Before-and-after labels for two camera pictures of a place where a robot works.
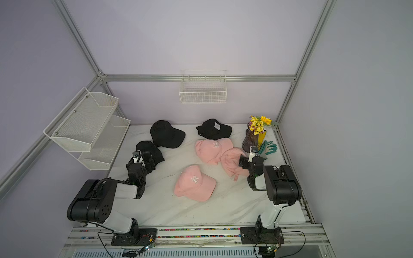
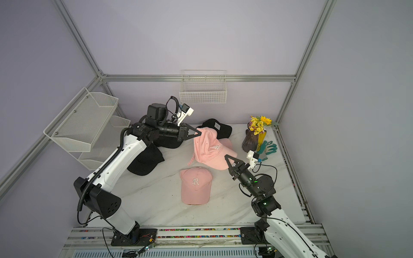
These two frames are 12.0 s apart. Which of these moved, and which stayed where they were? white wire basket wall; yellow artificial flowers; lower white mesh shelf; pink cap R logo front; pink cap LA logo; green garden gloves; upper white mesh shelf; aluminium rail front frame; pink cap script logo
Moved: pink cap LA logo; pink cap script logo; pink cap R logo front
Stayed: yellow artificial flowers; lower white mesh shelf; white wire basket wall; aluminium rail front frame; green garden gloves; upper white mesh shelf
